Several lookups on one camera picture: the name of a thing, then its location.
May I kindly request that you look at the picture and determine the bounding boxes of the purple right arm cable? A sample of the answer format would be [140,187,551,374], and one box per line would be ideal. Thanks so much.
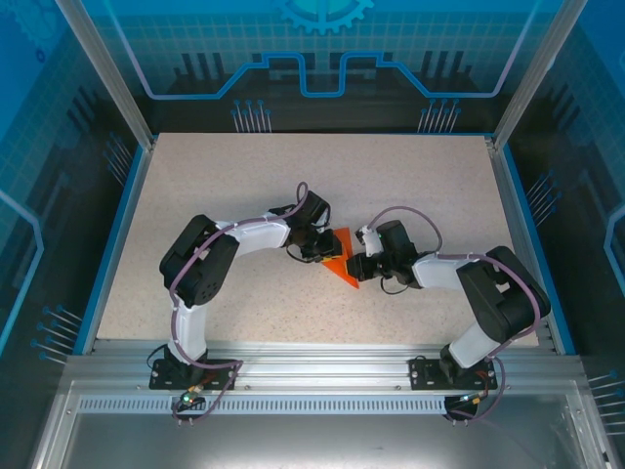
[368,205,551,426]

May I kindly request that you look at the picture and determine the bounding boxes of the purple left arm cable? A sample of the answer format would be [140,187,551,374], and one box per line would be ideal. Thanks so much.
[168,181,310,426]

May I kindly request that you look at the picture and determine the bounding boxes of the grey metal tray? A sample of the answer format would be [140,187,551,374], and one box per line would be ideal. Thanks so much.
[28,380,616,469]

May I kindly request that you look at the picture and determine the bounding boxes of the blue table edge strip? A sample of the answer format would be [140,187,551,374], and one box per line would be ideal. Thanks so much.
[72,144,157,356]
[500,144,577,356]

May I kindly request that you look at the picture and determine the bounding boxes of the aluminium side rail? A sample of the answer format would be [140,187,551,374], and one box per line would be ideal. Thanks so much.
[485,136,558,353]

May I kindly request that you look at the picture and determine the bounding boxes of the aluminium frame rail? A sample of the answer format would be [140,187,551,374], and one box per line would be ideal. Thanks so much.
[62,340,587,392]

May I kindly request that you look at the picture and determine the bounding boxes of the slotted metal cable duct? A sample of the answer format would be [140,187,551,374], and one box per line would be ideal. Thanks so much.
[76,396,489,416]

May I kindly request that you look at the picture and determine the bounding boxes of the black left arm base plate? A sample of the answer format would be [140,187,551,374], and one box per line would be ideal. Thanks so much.
[149,358,239,392]

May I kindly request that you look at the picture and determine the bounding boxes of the cable connector with green light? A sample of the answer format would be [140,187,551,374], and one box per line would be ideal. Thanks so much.
[456,388,492,406]
[175,384,206,409]

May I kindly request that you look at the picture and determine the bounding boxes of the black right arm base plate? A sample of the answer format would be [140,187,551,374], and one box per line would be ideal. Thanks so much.
[408,355,497,392]

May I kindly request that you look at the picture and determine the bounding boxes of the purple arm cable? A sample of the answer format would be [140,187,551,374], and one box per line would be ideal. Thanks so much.
[368,205,551,426]
[168,181,310,426]

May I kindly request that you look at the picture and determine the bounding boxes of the aluminium frame post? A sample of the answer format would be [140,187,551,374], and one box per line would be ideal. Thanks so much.
[490,0,582,150]
[53,0,157,150]

